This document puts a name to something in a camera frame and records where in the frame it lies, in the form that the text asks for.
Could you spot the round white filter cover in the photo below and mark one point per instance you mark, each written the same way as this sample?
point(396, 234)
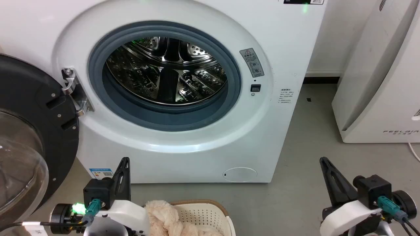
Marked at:
point(239, 174)

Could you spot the black door latch slot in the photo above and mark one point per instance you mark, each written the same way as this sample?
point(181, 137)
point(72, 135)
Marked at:
point(255, 88)

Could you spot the grey warning sticker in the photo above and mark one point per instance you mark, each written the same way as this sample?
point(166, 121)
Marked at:
point(252, 63)

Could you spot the grey rubber door gasket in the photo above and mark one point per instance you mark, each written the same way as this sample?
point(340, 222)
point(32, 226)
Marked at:
point(131, 119)

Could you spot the small printed text label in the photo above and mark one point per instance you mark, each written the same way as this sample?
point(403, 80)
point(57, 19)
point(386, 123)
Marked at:
point(286, 96)

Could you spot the white front-load washing machine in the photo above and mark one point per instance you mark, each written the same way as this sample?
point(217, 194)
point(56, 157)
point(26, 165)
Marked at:
point(183, 154)

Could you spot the white air purifier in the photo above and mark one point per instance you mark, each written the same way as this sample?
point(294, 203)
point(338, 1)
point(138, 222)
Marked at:
point(380, 85)

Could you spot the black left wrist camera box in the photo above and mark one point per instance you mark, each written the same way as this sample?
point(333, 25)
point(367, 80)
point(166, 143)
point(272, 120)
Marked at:
point(97, 193)

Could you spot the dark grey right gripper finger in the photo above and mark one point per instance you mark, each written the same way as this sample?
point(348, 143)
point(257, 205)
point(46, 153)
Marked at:
point(336, 183)

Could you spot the white perforated laundry basket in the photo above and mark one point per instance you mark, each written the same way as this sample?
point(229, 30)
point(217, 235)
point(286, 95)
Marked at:
point(203, 216)

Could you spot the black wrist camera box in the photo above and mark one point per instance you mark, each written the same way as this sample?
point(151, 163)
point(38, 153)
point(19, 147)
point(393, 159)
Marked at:
point(374, 191)
point(97, 193)

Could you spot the metal door hinge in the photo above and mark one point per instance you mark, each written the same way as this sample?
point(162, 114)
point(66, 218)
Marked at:
point(76, 88)

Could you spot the blue energy label sticker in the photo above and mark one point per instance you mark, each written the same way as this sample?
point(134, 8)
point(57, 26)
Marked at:
point(100, 173)

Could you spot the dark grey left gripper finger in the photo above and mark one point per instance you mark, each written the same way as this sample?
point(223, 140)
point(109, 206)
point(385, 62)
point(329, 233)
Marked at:
point(123, 183)

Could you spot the black barcode label strip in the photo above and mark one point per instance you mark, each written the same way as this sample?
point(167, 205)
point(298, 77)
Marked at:
point(303, 1)

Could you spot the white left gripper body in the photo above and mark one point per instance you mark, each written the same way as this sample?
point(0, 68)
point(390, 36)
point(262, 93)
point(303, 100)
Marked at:
point(128, 216)

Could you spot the black wall baseboard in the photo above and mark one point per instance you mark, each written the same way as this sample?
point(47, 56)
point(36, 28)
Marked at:
point(321, 80)

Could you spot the stainless steel washing machine drum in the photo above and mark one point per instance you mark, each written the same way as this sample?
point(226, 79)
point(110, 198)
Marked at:
point(197, 78)

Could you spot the black washing machine door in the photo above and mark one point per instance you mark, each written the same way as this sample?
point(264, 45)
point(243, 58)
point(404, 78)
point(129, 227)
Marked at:
point(29, 98)

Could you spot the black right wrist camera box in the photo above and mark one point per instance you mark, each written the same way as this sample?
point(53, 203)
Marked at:
point(374, 191)

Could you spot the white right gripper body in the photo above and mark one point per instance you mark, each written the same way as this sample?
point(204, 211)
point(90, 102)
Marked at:
point(347, 219)

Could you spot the cream fluffy plush toy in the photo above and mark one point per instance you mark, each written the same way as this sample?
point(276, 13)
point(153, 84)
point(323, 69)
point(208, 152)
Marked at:
point(167, 219)

